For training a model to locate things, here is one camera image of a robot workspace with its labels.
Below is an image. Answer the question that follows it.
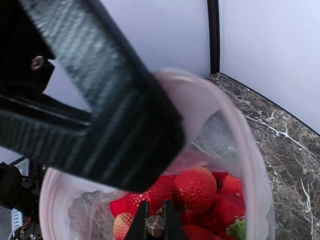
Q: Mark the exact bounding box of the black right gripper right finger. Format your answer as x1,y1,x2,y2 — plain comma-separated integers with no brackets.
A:
162,199,187,240

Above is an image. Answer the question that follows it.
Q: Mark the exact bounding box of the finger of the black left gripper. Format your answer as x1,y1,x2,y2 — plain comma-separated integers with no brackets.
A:
21,0,185,193
0,93,95,180

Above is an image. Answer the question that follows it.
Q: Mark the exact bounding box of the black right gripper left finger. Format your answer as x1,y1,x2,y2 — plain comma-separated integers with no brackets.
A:
127,200,150,240

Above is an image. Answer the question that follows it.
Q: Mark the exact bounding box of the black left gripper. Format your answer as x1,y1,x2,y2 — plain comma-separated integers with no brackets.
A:
0,0,55,98

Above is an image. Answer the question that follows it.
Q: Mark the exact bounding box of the small red apple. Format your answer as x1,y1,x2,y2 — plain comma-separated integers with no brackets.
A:
113,212,134,240

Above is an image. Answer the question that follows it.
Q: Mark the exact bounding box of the red strawberry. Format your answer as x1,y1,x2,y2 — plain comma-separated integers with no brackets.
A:
172,167,217,213

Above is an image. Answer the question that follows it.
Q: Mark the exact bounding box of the red bell pepper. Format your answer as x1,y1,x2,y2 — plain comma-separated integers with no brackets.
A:
179,172,247,238

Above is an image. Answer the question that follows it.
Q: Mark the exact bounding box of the clear zip top bag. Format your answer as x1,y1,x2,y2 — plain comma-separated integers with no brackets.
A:
39,69,275,240

